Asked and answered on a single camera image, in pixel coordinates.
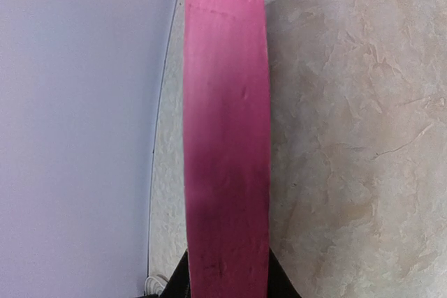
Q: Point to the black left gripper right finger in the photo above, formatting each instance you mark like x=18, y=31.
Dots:
x=279, y=285

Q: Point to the pink wooden picture frame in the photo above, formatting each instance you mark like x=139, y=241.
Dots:
x=226, y=138

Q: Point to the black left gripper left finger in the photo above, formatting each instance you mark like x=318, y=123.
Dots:
x=177, y=286

